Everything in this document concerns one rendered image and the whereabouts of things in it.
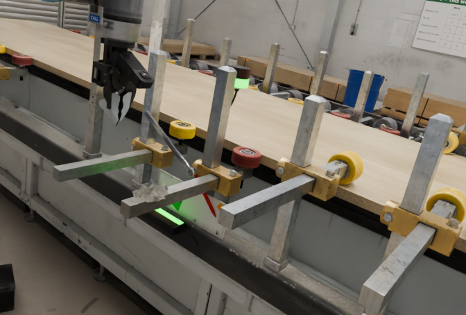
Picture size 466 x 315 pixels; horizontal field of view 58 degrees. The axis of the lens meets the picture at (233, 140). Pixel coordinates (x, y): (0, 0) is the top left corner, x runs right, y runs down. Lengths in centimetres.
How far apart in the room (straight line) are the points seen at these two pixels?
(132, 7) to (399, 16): 756
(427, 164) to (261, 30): 896
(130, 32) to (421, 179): 70
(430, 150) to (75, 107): 149
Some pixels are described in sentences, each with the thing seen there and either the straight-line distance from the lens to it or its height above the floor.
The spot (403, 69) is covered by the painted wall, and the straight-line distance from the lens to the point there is 829.
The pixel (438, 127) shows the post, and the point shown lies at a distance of 83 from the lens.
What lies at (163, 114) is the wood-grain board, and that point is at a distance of 143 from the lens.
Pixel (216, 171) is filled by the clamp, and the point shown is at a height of 87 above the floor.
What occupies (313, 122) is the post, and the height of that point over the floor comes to 107.
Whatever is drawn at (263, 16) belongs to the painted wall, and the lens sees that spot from 971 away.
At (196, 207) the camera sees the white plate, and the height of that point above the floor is 75.
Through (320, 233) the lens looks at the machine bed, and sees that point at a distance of 122.
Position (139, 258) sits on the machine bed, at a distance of 185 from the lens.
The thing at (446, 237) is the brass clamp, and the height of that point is 95.
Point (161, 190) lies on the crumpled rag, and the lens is 93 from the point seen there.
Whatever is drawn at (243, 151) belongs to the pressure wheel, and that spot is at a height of 90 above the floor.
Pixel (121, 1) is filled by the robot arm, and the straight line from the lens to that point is 102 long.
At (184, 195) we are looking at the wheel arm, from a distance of 99.
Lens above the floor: 127
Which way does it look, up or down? 17 degrees down
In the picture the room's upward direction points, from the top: 11 degrees clockwise
